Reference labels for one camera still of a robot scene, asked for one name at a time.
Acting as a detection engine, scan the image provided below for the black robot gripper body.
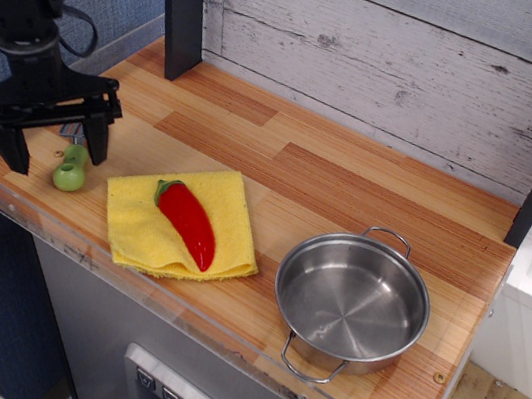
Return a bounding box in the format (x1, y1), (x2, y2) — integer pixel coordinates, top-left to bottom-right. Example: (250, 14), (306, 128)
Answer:
(0, 50), (122, 129)

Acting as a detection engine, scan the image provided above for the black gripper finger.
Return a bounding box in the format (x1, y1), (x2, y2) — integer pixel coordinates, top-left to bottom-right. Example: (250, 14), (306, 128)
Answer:
(82, 115), (114, 166)
(0, 125), (30, 175)

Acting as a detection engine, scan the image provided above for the green handled grey spatula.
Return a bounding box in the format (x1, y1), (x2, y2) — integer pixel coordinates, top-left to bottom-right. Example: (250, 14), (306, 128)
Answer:
(52, 122), (89, 193)

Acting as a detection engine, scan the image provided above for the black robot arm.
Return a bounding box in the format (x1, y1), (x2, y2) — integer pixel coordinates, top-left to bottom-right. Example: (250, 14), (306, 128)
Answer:
(0, 0), (122, 174)

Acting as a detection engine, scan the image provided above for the clear acrylic table guard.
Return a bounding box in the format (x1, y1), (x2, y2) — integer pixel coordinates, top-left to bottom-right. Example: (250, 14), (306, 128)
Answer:
(0, 0), (532, 399)

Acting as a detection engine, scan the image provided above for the red toy chili pepper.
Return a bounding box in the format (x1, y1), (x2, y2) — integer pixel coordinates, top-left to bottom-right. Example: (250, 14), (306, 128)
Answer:
(154, 180), (216, 273)

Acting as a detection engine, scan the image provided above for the yellow folded cloth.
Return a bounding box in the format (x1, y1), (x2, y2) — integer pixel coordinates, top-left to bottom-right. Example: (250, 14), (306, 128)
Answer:
(106, 170), (258, 281)

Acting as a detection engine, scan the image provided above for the grey cabinet with buttons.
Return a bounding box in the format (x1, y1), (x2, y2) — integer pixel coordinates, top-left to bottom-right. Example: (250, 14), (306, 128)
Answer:
(34, 239), (302, 399)

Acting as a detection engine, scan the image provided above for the stainless steel pot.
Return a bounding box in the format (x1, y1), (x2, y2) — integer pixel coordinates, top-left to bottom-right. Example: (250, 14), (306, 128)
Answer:
(274, 226), (431, 384)

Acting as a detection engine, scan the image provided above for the brass screw right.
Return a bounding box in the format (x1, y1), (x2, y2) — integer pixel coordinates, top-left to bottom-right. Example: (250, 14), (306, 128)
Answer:
(433, 372), (446, 384)

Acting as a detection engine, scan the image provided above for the dark grey left post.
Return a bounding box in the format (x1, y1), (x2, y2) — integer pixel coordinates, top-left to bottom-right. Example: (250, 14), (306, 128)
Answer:
(164, 0), (204, 80)

